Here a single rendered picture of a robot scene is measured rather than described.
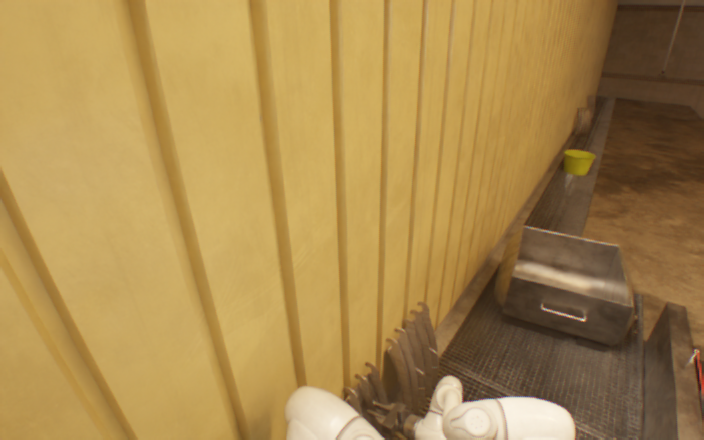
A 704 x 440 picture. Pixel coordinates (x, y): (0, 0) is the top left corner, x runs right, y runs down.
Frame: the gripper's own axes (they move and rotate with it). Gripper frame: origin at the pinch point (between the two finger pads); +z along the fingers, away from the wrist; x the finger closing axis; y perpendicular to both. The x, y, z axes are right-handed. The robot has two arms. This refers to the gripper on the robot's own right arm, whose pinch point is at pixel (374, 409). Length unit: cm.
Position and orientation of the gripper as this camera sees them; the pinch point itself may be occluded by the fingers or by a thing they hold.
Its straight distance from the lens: 176.5
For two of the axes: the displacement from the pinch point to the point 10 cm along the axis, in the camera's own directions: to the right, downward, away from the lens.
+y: 1.9, 9.2, 3.3
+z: -7.8, -0.6, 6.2
